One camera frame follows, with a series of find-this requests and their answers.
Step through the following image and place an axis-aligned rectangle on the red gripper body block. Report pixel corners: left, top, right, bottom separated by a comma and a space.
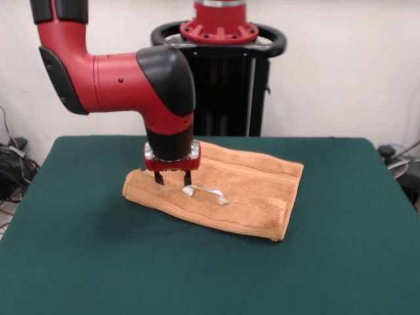
143, 140, 202, 173

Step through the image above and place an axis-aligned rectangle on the orange terry towel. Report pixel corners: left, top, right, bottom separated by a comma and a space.
121, 140, 305, 243

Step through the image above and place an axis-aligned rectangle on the dark green table cloth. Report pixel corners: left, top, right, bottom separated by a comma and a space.
0, 136, 420, 315

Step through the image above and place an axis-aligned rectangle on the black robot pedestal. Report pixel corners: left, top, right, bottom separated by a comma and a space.
150, 21, 288, 137

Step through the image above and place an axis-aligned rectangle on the black cable tangle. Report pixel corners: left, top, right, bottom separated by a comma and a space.
0, 104, 41, 204

